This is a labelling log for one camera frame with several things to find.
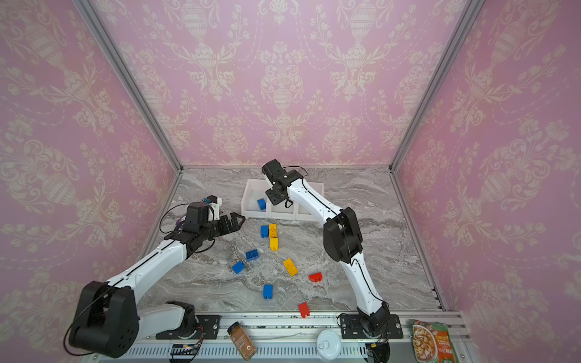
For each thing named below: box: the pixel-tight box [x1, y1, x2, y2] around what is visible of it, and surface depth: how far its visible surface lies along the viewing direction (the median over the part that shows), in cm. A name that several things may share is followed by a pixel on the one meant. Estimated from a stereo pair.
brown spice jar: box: [226, 321, 257, 361], surface depth 70 cm
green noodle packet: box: [408, 319, 457, 363], surface depth 72 cm
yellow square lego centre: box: [270, 237, 280, 252], surface depth 93 cm
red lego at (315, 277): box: [308, 272, 324, 283], surface depth 86 cm
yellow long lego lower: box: [282, 257, 299, 277], surface depth 89 cm
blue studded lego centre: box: [245, 248, 260, 261], surface depth 91 cm
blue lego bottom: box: [263, 284, 274, 300], surface depth 82 cm
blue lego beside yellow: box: [260, 225, 270, 239], surface depth 97 cm
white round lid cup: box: [316, 329, 342, 360], surface depth 68 cm
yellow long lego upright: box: [268, 223, 278, 239], surface depth 97 cm
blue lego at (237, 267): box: [231, 260, 246, 275], surface depth 89 cm
